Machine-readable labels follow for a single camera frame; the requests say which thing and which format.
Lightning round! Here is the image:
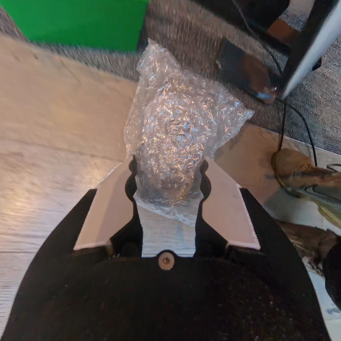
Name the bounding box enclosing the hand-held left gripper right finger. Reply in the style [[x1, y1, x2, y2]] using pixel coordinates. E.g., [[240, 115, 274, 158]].
[[194, 157, 261, 257]]

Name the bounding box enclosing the green plastic storage bin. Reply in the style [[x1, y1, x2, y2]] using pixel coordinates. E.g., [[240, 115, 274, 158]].
[[0, 0, 150, 52]]

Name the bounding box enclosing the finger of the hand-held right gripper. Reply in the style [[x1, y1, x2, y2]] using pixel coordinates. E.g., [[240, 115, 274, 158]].
[[279, 0, 341, 100]]

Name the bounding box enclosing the thin black cable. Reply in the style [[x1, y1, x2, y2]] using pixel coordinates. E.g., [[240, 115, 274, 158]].
[[234, 0, 319, 167]]

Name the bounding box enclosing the person's brown shoe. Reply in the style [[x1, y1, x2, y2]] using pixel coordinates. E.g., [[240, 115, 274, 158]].
[[272, 148, 341, 229]]

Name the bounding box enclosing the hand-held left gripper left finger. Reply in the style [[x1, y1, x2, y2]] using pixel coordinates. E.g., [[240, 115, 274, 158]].
[[73, 155, 143, 258]]

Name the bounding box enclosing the clear bubble wrap bag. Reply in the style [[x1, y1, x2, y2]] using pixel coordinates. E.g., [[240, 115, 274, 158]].
[[124, 39, 255, 227]]

